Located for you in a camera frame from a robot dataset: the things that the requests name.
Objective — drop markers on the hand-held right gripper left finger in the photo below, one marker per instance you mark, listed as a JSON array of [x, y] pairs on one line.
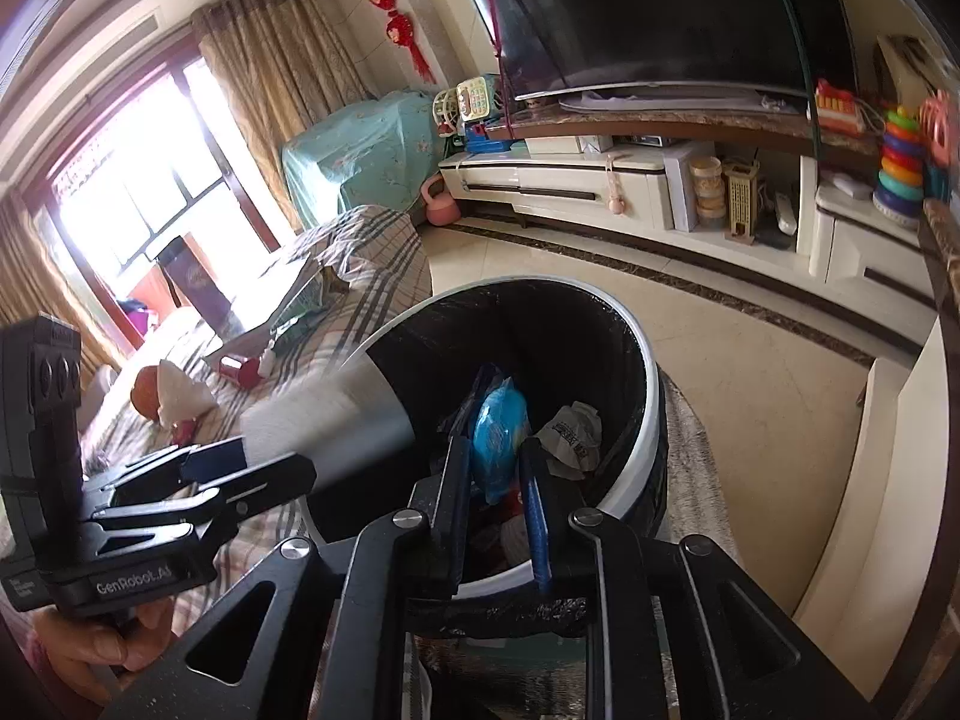
[[450, 525]]

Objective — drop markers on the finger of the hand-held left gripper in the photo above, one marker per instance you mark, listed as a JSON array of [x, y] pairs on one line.
[[262, 480], [214, 461]]

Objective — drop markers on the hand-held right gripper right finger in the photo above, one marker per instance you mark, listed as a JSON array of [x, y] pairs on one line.
[[536, 532]]

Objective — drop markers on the white paper roll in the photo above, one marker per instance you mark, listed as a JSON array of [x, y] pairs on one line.
[[337, 420]]

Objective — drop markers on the blue plastic packet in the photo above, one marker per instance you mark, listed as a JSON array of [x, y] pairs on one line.
[[499, 435]]

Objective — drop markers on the person's left hand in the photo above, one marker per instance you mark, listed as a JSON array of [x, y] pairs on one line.
[[71, 649]]

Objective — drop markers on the red wrapper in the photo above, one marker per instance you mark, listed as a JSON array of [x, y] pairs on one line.
[[514, 506]]

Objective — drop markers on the orange white plush toy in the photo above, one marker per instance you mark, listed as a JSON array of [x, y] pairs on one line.
[[176, 394]]

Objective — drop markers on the small red white bottle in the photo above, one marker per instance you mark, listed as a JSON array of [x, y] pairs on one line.
[[247, 370]]

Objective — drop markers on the crumpled white paper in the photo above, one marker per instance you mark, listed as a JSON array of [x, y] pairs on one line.
[[570, 439]]

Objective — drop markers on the beige patterned curtain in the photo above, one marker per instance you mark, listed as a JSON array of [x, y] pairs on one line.
[[41, 292], [277, 90]]

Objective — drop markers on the grey patterned cloth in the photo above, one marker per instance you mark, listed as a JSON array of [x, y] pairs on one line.
[[697, 465]]

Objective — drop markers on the dark purple cup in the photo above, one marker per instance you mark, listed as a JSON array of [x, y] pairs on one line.
[[202, 285]]

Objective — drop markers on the green white plastic bag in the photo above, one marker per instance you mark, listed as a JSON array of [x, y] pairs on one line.
[[307, 304]]

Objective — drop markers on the black bin with white rim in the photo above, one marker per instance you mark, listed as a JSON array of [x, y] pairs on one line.
[[555, 345]]

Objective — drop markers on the plaid covered sofa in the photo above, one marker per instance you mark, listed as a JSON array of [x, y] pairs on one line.
[[375, 262]]

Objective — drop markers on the red framed window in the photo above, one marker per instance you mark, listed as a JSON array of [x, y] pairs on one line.
[[105, 150]]

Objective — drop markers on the pink kettlebell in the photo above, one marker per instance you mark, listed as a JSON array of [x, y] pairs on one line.
[[442, 211]]

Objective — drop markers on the teal floral furniture cover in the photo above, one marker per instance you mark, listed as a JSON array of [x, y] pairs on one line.
[[360, 154]]

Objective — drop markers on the pink hanging toy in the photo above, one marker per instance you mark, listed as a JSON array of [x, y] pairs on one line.
[[617, 201]]

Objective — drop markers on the white television cabinet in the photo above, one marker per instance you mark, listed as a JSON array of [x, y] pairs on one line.
[[562, 184]]

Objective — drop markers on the white flat box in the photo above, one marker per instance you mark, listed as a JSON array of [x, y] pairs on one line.
[[680, 187]]

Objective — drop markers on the marble top side cabinet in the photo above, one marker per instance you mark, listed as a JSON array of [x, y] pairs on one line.
[[907, 465]]

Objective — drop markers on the stack of yellow containers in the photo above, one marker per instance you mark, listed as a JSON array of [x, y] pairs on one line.
[[706, 193]]

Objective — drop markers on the blue toy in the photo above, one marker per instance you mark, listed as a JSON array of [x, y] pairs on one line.
[[487, 144]]

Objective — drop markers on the wooden lantern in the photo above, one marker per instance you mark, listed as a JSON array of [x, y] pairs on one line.
[[741, 202]]

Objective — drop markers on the white remote control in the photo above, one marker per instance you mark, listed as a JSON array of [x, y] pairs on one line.
[[786, 214]]

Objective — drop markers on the green white toy wheel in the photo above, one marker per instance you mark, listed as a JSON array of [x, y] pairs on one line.
[[446, 112]]

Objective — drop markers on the white notepad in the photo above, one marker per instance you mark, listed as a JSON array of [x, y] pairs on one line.
[[846, 186]]

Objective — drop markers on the red hanging decoration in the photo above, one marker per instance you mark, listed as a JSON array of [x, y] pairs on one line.
[[386, 0]]

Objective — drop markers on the red toy telephone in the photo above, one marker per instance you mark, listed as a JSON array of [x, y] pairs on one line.
[[838, 112]]

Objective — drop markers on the black flat television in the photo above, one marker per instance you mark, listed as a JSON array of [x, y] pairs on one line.
[[645, 7]]

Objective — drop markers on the pink plastic toy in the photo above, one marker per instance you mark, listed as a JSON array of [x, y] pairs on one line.
[[941, 131]]

